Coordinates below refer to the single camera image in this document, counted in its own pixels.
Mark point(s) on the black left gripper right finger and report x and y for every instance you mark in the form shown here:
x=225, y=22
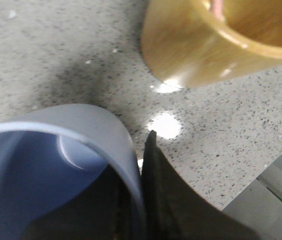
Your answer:
x=174, y=211

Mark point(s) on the pink chopstick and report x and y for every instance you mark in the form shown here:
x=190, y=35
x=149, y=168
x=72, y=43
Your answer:
x=216, y=7

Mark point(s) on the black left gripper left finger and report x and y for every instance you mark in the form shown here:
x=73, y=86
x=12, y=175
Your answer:
x=100, y=212

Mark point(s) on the blue plastic cup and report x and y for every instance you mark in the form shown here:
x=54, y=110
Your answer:
x=49, y=156

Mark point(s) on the bamboo cylindrical holder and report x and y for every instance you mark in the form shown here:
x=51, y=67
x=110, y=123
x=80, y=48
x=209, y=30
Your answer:
x=186, y=45

